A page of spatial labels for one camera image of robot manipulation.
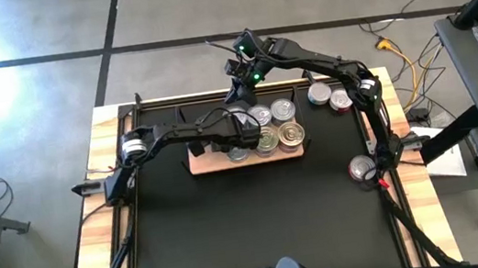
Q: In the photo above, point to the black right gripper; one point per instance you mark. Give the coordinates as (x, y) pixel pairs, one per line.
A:
(247, 72)

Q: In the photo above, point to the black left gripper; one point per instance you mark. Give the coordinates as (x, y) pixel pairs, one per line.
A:
(241, 133)

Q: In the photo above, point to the silver-lid can white label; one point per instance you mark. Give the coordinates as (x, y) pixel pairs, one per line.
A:
(238, 155)

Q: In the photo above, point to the silver-lid can blue label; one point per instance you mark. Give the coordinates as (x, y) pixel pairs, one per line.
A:
(260, 115)

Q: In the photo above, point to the gold-lid blue label can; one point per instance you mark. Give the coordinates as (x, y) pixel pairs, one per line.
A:
(267, 140)
(291, 135)

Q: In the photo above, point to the wooden shelf black metal frame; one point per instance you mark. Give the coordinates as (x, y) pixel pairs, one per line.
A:
(210, 163)

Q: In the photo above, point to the silver-lid seafood can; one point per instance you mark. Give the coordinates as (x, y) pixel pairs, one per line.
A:
(283, 110)

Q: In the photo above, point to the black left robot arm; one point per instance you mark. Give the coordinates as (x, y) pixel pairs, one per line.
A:
(174, 133)

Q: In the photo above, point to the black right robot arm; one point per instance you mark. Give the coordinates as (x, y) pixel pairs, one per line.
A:
(327, 62)

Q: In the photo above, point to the silver-lid can green label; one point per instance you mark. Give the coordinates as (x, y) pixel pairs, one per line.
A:
(319, 93)

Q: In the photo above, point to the silver-lid can red label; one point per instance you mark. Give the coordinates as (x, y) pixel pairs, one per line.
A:
(360, 169)
(339, 100)

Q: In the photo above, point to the black power adapter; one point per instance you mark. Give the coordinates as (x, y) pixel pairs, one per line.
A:
(417, 115)

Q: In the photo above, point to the white paper sheet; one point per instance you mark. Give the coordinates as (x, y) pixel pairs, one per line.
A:
(449, 164)

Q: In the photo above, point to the black stand beam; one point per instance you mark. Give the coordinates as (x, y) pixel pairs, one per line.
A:
(456, 131)

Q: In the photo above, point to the black clamp bracket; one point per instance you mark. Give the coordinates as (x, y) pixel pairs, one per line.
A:
(86, 188)
(411, 143)

